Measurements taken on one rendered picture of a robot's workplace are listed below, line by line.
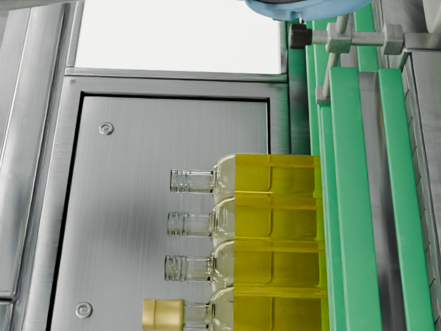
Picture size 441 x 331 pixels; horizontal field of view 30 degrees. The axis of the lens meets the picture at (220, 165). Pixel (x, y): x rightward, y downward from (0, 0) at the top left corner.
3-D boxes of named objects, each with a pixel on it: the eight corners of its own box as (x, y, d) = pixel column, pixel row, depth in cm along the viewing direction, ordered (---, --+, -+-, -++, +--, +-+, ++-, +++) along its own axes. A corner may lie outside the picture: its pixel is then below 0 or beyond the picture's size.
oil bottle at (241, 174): (380, 180, 103) (210, 175, 103) (389, 155, 99) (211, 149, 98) (384, 219, 100) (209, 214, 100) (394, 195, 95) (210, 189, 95)
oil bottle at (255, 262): (389, 263, 97) (207, 257, 97) (399, 241, 92) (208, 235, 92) (393, 308, 94) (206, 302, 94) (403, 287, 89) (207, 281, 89)
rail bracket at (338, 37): (381, 90, 102) (281, 87, 102) (411, -9, 88) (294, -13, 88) (383, 109, 101) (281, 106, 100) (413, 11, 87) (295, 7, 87)
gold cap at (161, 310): (182, 339, 89) (142, 337, 89) (184, 318, 92) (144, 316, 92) (183, 312, 87) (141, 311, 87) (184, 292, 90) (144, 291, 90)
